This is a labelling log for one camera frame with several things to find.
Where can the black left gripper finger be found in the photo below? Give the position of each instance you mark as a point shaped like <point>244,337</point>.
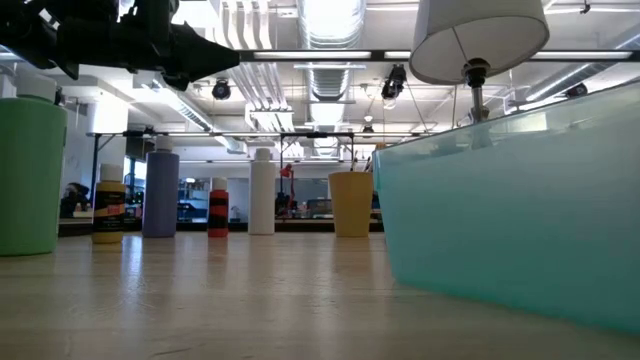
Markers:
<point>200,47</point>
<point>200,65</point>

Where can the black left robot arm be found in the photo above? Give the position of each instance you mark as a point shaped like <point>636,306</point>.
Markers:
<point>25,30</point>

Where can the small red paint bottle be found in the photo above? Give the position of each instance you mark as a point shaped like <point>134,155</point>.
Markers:
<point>218,197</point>

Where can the small yellow paint bottle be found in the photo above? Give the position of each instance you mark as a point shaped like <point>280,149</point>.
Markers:
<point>109,186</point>

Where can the large lavender paint bottle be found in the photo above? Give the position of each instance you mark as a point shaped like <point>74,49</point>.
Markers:
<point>160,200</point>

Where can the large white paint bottle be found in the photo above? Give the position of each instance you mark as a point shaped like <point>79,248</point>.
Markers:
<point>261,200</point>

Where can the large green paint bottle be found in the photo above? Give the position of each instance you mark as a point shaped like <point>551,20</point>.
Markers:
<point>30,175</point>

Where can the black ceiling spotlight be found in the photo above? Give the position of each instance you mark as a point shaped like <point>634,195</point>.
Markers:
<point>221,89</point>
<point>576,90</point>

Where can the red desk lamp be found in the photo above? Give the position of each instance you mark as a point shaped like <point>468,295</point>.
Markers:
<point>286,172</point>

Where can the teal translucent plastic bin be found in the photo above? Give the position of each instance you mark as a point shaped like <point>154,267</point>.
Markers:
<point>500,225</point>

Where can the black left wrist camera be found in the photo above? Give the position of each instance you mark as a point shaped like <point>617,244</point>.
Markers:
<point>150,12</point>

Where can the silver ventilation duct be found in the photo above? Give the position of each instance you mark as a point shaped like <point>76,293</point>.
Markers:
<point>330,82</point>

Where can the black background rig frame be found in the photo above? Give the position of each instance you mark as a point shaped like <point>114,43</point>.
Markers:
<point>315,134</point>

